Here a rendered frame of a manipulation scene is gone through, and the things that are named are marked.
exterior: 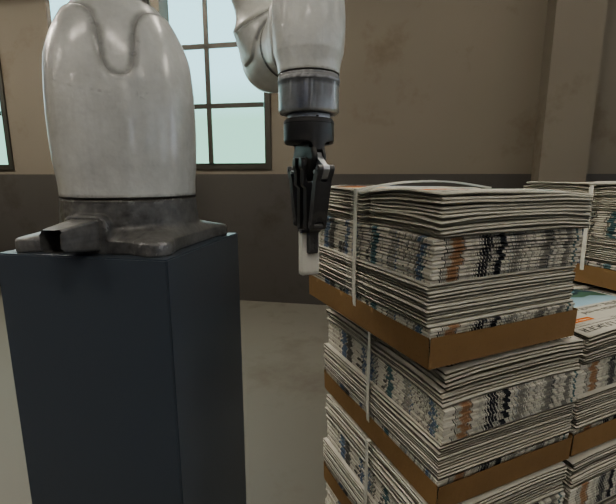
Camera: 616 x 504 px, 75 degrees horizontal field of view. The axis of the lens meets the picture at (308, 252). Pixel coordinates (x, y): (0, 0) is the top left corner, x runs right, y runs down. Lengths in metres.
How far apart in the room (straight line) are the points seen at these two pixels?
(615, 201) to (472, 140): 2.33
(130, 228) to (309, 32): 0.34
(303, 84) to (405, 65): 2.81
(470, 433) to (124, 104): 0.61
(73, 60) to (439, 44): 3.09
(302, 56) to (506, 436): 0.63
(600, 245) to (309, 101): 0.77
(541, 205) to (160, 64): 0.51
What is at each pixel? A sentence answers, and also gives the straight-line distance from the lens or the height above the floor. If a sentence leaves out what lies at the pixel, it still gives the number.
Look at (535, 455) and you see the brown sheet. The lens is 0.81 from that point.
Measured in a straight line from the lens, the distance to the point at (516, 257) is 0.62.
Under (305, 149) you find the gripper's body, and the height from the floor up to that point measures 1.12.
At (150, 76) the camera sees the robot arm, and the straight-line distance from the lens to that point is 0.49.
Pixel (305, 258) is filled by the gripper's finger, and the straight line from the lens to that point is 0.63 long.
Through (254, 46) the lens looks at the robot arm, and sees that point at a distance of 0.73.
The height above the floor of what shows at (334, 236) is 0.97.
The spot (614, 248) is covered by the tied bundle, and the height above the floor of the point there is 0.93.
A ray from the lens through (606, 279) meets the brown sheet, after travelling 1.11.
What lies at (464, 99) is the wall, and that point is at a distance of 3.37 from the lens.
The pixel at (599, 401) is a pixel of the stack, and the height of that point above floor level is 0.70.
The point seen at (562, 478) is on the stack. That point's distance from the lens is 0.90.
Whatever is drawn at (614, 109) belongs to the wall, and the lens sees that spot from 3.66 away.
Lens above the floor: 1.08
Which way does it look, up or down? 11 degrees down
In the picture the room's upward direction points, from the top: straight up
